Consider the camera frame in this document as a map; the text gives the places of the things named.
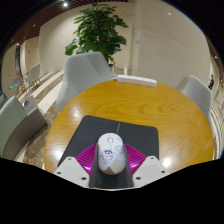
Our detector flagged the person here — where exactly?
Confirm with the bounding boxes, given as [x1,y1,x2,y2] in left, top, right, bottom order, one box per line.
[208,73,216,91]

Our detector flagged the black mouse pad green lines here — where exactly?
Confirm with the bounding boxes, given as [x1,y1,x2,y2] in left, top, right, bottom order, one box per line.
[57,114,160,168]

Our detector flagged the grey armchair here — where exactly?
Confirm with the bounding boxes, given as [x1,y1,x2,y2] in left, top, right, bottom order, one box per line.
[0,94,48,161]

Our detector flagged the green potted plant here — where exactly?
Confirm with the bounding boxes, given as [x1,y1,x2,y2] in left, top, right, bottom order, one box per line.
[64,2,130,66]

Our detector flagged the small white chair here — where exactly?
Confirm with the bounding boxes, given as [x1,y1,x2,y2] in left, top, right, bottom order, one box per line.
[23,63,43,90]

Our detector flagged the grey shell chair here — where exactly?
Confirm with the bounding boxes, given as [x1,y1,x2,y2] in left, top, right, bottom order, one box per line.
[55,51,119,113]
[175,74,213,125]

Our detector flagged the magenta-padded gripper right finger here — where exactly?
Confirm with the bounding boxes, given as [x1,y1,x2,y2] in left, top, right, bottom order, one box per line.
[109,143,168,189]

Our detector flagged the white cartoon-print computer mouse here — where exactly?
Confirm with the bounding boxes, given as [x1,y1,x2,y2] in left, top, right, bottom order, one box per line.
[96,132,128,176]

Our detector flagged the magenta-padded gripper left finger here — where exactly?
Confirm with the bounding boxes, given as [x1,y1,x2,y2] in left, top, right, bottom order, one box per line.
[53,143,101,190]

